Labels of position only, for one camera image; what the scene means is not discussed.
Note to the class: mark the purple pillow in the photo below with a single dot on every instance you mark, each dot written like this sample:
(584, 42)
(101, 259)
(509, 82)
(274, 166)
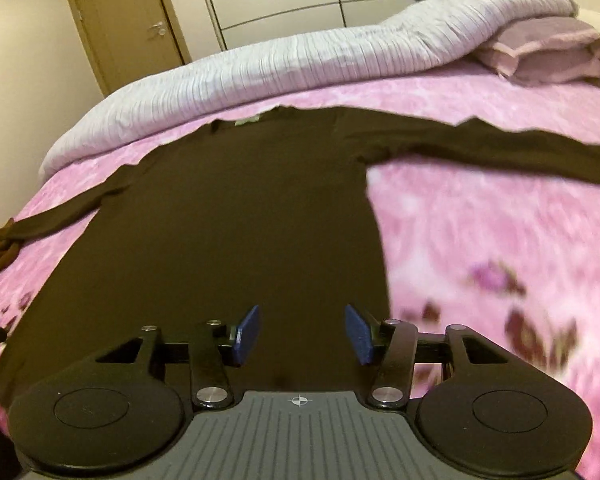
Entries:
(550, 50)

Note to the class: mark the dark brown long-sleeved sweater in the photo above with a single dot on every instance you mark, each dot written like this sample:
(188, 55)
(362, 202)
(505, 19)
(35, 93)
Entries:
(230, 220)

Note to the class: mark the white striped duvet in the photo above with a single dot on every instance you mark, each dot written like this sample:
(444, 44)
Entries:
(280, 75)

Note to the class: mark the pink rose-print blanket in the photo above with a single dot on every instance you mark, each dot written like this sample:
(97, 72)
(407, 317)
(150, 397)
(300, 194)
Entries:
(480, 230)

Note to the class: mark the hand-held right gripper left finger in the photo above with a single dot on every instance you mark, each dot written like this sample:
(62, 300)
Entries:
(246, 334)

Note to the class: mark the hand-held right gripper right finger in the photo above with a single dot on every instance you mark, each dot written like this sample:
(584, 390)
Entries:
(358, 334)

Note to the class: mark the wooden door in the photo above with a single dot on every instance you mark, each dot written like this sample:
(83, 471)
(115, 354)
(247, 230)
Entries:
(125, 15)

